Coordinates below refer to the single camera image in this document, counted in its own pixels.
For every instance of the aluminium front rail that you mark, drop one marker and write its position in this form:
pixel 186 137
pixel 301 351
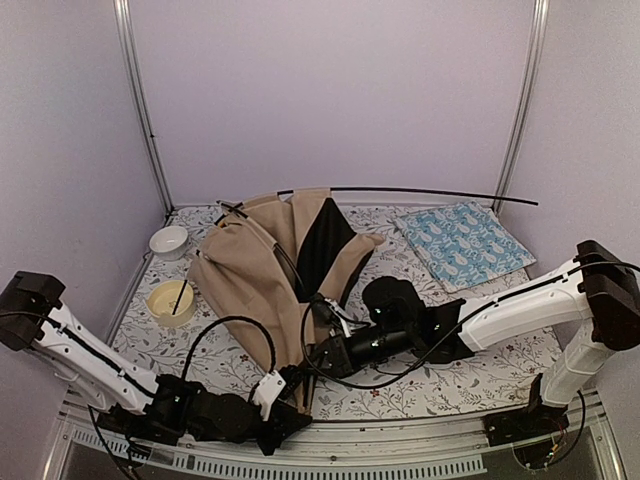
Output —
pixel 451 447

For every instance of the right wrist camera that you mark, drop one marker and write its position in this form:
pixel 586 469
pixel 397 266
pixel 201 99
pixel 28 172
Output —
pixel 330 313

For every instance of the beige pet tent fabric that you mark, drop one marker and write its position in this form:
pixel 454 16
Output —
pixel 327 252

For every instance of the aluminium right corner post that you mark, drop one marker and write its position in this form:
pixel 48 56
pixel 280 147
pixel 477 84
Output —
pixel 531 70

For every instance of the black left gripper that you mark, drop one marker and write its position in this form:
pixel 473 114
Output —
pixel 283 423

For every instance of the cream paw print bowl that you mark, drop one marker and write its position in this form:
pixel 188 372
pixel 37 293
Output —
pixel 172 304

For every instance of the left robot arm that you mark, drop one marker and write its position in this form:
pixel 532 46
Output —
pixel 135 401

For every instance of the white ceramic bowl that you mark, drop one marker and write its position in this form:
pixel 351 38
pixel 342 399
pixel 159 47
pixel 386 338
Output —
pixel 169 243

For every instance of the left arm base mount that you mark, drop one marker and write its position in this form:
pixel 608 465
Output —
pixel 143 427

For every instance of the aluminium left corner post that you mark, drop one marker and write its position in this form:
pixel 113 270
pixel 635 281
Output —
pixel 126 37

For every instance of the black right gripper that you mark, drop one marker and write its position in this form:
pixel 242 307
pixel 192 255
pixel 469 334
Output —
pixel 342 359

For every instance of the blue snowman print cushion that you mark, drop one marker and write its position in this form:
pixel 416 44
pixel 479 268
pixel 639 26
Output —
pixel 463 245

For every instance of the aluminium corner post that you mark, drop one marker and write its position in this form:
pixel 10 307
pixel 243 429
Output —
pixel 531 70
pixel 126 37

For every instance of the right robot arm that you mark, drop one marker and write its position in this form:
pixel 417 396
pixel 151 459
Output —
pixel 594 288

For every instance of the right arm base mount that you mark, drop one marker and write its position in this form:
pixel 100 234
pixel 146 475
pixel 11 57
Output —
pixel 533 420

